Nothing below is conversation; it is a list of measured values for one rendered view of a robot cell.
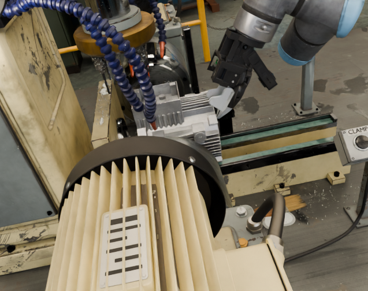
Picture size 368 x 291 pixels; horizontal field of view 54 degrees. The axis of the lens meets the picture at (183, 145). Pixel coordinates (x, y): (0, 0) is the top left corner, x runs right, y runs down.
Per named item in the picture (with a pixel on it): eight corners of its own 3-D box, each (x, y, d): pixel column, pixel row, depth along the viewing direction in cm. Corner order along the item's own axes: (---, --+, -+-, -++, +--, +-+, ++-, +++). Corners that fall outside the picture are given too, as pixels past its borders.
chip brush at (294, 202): (236, 228, 96) (236, 226, 96) (230, 215, 100) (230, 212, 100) (307, 206, 98) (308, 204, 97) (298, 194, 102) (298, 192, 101)
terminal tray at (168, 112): (138, 133, 90) (131, 109, 86) (138, 112, 99) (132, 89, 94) (185, 125, 90) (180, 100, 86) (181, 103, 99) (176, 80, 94)
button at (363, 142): (355, 152, 76) (359, 149, 74) (350, 138, 77) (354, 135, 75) (369, 149, 76) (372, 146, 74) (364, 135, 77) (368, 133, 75)
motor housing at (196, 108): (151, 188, 96) (134, 131, 85) (149, 146, 111) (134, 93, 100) (225, 174, 96) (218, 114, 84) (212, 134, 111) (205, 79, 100)
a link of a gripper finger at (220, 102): (200, 112, 88) (215, 79, 83) (222, 118, 90) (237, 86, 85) (202, 119, 86) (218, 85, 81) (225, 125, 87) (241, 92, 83)
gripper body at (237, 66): (205, 71, 86) (226, 22, 80) (237, 81, 88) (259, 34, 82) (211, 85, 80) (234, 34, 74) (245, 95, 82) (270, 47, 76)
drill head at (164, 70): (124, 148, 114) (101, 77, 99) (125, 89, 147) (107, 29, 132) (201, 131, 114) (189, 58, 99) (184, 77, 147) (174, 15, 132)
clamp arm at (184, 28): (194, 112, 109) (180, 30, 94) (193, 107, 111) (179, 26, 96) (205, 110, 109) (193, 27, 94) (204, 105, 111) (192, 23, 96)
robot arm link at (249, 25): (271, 15, 81) (286, 29, 73) (261, 36, 83) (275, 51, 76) (236, 2, 78) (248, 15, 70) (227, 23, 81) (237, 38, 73)
